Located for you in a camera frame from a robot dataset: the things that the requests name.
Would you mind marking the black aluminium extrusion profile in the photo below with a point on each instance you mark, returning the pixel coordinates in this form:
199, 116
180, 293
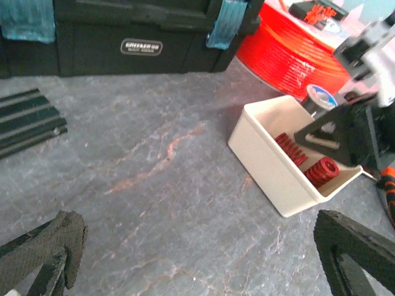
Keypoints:
27, 119

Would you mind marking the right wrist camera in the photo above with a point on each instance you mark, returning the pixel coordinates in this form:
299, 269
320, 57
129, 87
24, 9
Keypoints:
368, 54

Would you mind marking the black red terminal strip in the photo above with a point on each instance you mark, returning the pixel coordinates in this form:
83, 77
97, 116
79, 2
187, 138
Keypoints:
321, 14

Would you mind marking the solder wire spool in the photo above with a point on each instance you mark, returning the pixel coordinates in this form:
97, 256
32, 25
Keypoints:
318, 101

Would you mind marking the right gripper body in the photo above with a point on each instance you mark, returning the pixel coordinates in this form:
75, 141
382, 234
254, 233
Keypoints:
369, 142

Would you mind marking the red handled pliers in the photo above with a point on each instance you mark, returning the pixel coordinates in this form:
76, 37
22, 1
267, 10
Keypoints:
386, 186

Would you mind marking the white spring box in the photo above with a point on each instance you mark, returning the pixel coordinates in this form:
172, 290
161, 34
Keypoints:
282, 181

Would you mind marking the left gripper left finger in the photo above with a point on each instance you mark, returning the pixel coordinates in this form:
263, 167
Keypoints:
56, 247

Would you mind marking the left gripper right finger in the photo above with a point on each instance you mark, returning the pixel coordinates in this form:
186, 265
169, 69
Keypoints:
348, 250

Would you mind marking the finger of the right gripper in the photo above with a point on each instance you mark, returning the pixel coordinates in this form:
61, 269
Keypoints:
331, 135

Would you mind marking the black toolbox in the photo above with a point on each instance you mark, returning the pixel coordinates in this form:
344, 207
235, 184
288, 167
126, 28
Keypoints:
76, 38

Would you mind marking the red filament spool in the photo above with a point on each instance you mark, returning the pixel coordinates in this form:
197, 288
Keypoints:
285, 54

